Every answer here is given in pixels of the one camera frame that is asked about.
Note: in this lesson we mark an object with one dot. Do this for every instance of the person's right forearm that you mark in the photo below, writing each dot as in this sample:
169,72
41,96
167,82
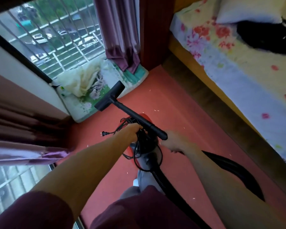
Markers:
228,188

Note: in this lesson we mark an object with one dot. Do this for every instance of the wooden bed frame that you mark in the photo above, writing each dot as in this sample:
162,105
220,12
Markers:
219,102

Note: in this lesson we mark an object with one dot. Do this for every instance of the dark window frame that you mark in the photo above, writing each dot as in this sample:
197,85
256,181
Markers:
21,60

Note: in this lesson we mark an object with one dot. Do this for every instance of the cream crumpled plastic sheet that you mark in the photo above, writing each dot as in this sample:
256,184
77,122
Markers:
81,78

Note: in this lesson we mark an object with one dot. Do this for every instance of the purple curtain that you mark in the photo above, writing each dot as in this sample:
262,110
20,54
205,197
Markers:
119,33
21,131

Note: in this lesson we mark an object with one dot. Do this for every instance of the black garment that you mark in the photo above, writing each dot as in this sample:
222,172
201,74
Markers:
266,36

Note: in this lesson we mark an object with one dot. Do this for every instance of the folded floral green mat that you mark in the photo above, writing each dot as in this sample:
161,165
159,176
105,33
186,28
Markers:
131,77

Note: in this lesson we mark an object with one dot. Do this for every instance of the red vacuum cleaner body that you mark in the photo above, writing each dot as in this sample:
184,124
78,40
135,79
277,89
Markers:
146,157

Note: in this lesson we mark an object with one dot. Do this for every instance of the dark red wooden post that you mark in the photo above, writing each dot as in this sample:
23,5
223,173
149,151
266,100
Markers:
156,30

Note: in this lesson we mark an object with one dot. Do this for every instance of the person's right fingers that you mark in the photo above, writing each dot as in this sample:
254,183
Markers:
166,142

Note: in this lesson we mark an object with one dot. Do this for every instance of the person's grey foot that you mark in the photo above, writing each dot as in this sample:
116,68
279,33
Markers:
146,180

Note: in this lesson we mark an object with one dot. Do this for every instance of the black vacuum wand with nozzle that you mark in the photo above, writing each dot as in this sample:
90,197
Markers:
133,114

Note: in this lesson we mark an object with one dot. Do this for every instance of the person's maroon shorts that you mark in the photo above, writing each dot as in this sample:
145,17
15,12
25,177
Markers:
143,212

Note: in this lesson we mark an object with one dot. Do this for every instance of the person's maroon sleeve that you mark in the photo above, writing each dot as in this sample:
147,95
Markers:
31,212

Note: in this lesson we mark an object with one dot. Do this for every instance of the white pillow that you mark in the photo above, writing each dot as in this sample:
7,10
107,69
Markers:
250,9

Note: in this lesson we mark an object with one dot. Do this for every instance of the person's left forearm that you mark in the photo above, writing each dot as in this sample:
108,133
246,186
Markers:
85,166

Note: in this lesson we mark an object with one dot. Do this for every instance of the person's left fingers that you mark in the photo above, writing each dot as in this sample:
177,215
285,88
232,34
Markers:
137,128

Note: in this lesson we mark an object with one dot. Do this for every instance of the person's left hand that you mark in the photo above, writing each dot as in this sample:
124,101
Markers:
128,134

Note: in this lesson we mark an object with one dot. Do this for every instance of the floral bedsheet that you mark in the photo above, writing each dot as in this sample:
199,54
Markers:
247,73

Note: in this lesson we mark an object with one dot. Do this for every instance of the person's right hand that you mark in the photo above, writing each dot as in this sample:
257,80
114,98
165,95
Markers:
179,142

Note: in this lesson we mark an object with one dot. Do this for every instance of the white window security grille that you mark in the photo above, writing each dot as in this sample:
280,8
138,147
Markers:
54,33

